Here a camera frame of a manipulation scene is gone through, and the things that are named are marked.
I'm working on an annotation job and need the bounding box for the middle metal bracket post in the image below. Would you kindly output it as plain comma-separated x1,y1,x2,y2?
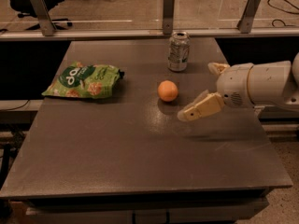
163,0,175,35

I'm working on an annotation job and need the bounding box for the clear glass barrier panel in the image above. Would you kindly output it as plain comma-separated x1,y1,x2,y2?
0,0,299,33

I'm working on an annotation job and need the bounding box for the orange fruit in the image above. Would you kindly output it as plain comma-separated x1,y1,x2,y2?
158,80,178,102

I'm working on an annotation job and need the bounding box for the left metal bracket post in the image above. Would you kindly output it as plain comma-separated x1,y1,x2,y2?
30,0,56,36

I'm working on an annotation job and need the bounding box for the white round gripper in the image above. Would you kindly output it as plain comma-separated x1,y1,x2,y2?
177,63,253,122

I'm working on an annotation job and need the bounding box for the black floor cable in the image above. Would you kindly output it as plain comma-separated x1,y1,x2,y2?
264,0,299,28

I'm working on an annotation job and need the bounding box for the black office chair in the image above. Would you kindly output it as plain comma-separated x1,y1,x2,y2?
9,0,72,35

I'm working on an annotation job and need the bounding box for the right metal bracket post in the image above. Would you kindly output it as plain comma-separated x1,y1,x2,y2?
237,0,262,34

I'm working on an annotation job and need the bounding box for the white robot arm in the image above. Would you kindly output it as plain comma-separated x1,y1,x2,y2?
178,54,299,121

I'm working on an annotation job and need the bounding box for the metal bracket post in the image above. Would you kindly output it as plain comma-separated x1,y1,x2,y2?
163,0,175,35
30,0,56,36
237,0,262,34

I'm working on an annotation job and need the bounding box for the silver soda can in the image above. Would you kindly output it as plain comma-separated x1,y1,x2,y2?
168,32,190,72

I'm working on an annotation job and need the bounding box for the green rice chip bag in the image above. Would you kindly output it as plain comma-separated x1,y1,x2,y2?
42,62,124,99

